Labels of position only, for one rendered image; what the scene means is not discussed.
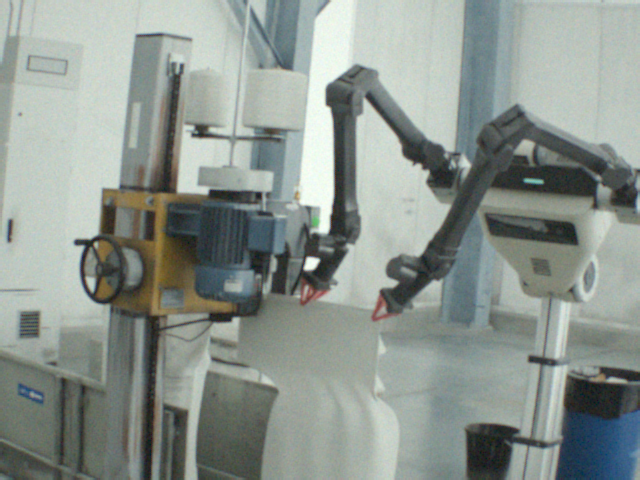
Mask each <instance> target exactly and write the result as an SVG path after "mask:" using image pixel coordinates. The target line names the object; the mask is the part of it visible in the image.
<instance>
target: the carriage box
mask: <svg viewBox="0 0 640 480"><path fill-rule="evenodd" d="M202 200H220V199H210V198H208V197H207V195H205V194H196V193H185V192H178V194H164V193H158V195H157V194H148V193H139V192H130V191H121V190H119V188H110V187H103V188H102V197H101V205H100V211H99V223H98V235H99V234H104V235H108V236H110V237H112V238H113V239H114V240H116V241H117V243H118V244H119V245H120V247H121V248H122V247H127V248H128V250H132V251H134V252H137V253H139V256H140V257H141V260H142V263H143V276H142V279H141V281H140V283H139V286H137V287H136V288H135V289H132V290H122V292H121V294H120V295H119V296H118V298H117V299H116V300H114V301H113V302H112V303H110V305H115V306H120V307H124V309H129V310H134V311H139V312H144V313H148V315H164V314H168V315H182V314H201V313H220V312H236V302H219V301H211V300H205V299H202V298H200V297H198V296H197V294H196V291H195V272H193V269H196V265H197V264H201V260H200V259H199V258H197V245H198V237H168V236H166V235H165V231H166V218H167V205H168V203H184V204H200V205H201V201H202ZM117 206H118V207H126V208H135V209H143V210H151V211H156V221H155V234H154V241H148V240H140V239H132V238H126V237H119V236H114V235H115V222H116V208H117ZM113 249H114V248H113V247H112V245H111V244H110V243H108V242H106V241H98V242H97V252H98V255H99V257H100V259H101V261H102V262H104V261H105V257H106V255H107V254H109V253H110V252H111V251H113ZM179 289H185V292H184V306H183V307H168V308H162V305H161V296H162V290H179ZM114 291H115V290H114V288H112V287H111V286H110V285H108V283H106V280H105V278H104V277H103V279H102V282H101V285H100V287H99V290H98V293H97V297H98V298H102V299H104V298H108V297H109V296H111V295H112V294H113V293H114ZM148 310H149V311H148Z"/></svg>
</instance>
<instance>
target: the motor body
mask: <svg viewBox="0 0 640 480"><path fill-rule="evenodd" d="M201 206H203V207H201V208H200V220H201V221H200V220H199V231H200V234H199V232H198V245H197V258H199V259H200V260H201V264H197V265H196V269H193V272H195V291H196V294H197V296H198V297H200V298H202V299H205V300H211V301H219V302H245V301H247V300H248V299H249V298H250V297H251V295H252V292H253V282H254V278H256V276H255V275H254V271H255V270H254V269H252V268H250V267H251V256H254V253H255V252H254V251H248V249H247V246H245V240H247V227H248V221H249V219H250V217H251V216H258V212H257V211H258V210H259V204H254V203H244V202H226V201H221V200H202V201H201Z"/></svg>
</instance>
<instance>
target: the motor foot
mask: <svg viewBox="0 0 640 480"><path fill-rule="evenodd" d="M200 208H201V205H200V204H184V203H168V205H167V218H166V231H165V235H166V236H168V237H198V232H199V234H200V231H199V220H200ZM200 221H201V220H200Z"/></svg>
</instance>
